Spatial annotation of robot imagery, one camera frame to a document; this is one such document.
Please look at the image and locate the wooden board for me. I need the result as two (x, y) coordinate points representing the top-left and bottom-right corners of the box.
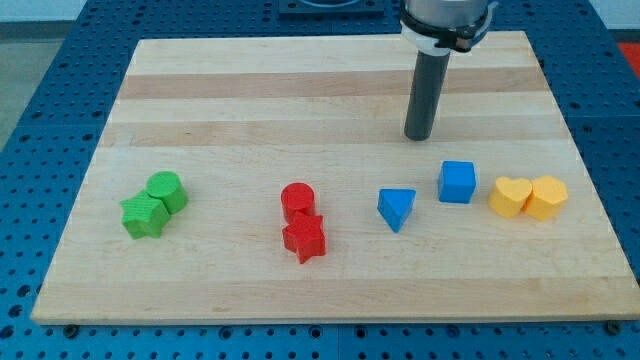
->
(31, 31), (639, 325)

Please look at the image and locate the blue robot base mount plate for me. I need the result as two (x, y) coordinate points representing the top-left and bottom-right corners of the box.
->
(276, 0), (385, 18)

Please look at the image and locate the green cylinder block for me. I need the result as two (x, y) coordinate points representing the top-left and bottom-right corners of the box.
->
(146, 171), (189, 214)

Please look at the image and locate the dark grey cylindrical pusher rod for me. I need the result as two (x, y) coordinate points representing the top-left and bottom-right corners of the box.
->
(404, 52), (449, 141)

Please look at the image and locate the blue cube block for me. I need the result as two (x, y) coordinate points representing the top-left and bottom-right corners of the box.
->
(438, 160), (476, 204)

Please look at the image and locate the red star block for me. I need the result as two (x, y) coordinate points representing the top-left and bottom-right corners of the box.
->
(282, 212), (326, 264)

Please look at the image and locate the green star block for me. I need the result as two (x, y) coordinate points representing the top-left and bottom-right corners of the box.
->
(120, 190), (171, 239)

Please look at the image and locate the yellow hexagon block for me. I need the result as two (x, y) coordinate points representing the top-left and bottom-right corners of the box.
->
(522, 175), (569, 221)

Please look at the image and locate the blue triangle block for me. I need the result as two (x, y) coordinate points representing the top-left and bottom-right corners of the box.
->
(377, 188), (416, 233)

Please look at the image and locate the red cylinder block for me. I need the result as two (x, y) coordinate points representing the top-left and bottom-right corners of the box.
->
(281, 182), (315, 223)

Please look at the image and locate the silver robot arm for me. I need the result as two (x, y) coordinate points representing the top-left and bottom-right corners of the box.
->
(400, 0), (498, 141)

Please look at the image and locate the yellow heart block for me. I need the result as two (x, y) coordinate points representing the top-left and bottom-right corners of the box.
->
(488, 176), (532, 218)

